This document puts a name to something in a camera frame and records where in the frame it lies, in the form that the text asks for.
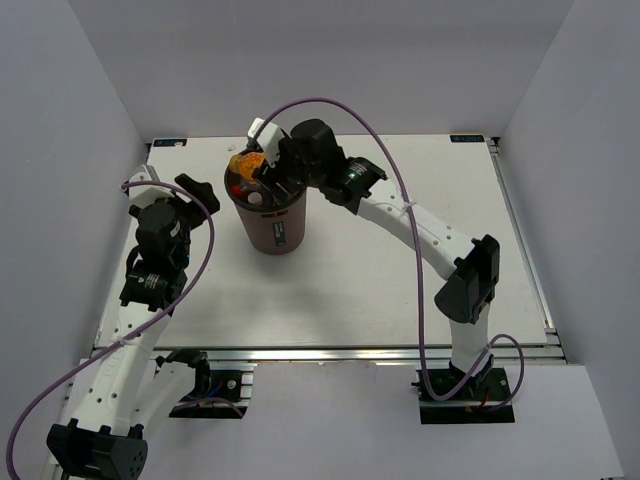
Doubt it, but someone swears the clear bottle red label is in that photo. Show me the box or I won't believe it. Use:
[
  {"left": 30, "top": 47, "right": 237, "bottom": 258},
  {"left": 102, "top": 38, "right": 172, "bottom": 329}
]
[{"left": 230, "top": 185, "right": 251, "bottom": 198}]

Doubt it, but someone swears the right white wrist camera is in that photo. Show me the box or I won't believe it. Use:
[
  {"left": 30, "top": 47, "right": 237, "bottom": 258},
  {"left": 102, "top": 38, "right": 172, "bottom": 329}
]
[{"left": 245, "top": 117, "right": 287, "bottom": 168}]

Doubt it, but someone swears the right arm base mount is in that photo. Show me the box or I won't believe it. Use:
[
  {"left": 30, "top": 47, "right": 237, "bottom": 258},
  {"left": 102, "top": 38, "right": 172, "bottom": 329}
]
[{"left": 411, "top": 356, "right": 516, "bottom": 425}]

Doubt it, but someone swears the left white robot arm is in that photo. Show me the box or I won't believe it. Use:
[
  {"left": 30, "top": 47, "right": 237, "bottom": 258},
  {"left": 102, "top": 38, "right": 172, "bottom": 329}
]
[{"left": 46, "top": 167, "right": 220, "bottom": 479}]

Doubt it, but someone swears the orange bottle with white label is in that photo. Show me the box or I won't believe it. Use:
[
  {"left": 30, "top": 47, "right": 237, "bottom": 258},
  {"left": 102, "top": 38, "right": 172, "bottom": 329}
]
[{"left": 229, "top": 152, "right": 265, "bottom": 184}]

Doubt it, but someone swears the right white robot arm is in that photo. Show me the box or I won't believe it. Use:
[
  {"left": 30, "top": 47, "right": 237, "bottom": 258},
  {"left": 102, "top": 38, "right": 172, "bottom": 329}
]
[{"left": 248, "top": 118, "right": 500, "bottom": 399}]

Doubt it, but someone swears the right blue corner sticker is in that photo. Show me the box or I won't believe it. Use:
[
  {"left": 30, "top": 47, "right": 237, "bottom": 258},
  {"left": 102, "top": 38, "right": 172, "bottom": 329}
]
[{"left": 449, "top": 134, "right": 485, "bottom": 143}]

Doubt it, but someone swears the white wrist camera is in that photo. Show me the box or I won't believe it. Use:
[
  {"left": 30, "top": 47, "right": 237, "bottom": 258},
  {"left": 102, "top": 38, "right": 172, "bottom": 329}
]
[
  {"left": 245, "top": 117, "right": 287, "bottom": 168},
  {"left": 121, "top": 164, "right": 174, "bottom": 209}
]

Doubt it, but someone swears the blue corner sticker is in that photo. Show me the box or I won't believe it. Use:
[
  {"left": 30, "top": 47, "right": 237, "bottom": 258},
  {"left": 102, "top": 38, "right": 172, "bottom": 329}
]
[
  {"left": 152, "top": 138, "right": 187, "bottom": 148},
  {"left": 449, "top": 134, "right": 485, "bottom": 143}
]

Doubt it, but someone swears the brown plastic waste bin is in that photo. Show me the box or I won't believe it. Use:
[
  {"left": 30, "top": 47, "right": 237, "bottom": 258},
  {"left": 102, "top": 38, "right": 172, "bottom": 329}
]
[{"left": 224, "top": 164, "right": 307, "bottom": 255}]

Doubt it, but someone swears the blue label water bottle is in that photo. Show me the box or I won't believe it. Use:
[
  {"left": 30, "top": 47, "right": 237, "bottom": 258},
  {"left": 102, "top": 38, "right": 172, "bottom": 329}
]
[{"left": 247, "top": 192, "right": 263, "bottom": 205}]

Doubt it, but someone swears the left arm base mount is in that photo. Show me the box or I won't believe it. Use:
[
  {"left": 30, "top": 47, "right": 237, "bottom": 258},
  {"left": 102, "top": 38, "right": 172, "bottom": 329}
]
[{"left": 155, "top": 348, "right": 249, "bottom": 419}]

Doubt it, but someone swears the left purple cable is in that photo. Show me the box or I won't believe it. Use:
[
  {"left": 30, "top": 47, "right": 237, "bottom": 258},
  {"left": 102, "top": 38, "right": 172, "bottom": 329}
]
[{"left": 7, "top": 180, "right": 217, "bottom": 480}]

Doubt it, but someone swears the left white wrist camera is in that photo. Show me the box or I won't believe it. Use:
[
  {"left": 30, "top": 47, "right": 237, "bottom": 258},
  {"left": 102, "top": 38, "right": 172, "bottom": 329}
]
[{"left": 121, "top": 164, "right": 174, "bottom": 209}]

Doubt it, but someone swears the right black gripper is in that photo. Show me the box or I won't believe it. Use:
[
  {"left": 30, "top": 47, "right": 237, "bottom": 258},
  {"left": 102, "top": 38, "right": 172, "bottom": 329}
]
[{"left": 253, "top": 134, "right": 324, "bottom": 204}]

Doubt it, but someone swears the left blue corner sticker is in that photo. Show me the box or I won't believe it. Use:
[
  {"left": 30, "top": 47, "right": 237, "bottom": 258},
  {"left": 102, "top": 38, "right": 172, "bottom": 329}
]
[{"left": 152, "top": 138, "right": 187, "bottom": 148}]

